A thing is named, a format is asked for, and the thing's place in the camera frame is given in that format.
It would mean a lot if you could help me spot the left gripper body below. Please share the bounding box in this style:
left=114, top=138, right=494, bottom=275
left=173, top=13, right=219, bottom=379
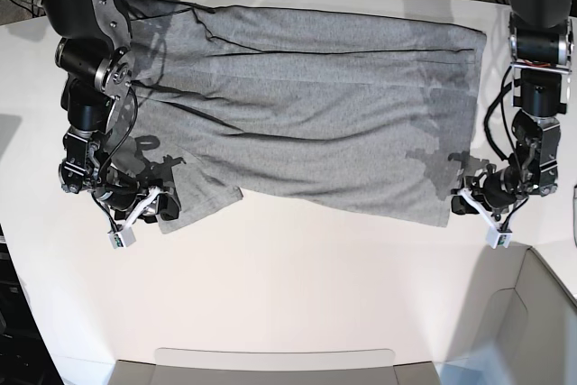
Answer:
left=464, top=168, right=518, bottom=213

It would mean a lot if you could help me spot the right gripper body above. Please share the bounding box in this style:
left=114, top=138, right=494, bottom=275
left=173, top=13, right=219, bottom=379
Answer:
left=92, top=182, right=154, bottom=223

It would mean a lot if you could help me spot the grey T-shirt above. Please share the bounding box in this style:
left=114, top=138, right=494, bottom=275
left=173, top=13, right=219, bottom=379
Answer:
left=111, top=0, right=486, bottom=234

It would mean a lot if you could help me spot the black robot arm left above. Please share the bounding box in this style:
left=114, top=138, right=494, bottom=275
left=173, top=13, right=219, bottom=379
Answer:
left=451, top=0, right=573, bottom=218

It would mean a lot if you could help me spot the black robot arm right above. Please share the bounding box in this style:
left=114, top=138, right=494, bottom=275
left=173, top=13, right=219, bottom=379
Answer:
left=39, top=0, right=179, bottom=223

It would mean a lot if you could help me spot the beige bin right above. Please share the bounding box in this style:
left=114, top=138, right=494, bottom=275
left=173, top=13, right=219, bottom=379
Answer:
left=438, top=248, right=576, bottom=384

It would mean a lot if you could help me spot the beige tray bottom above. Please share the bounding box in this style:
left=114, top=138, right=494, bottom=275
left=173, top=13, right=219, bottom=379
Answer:
left=108, top=348, right=441, bottom=384

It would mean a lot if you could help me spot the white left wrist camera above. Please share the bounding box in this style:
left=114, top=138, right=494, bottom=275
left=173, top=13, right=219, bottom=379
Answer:
left=453, top=188, right=512, bottom=249

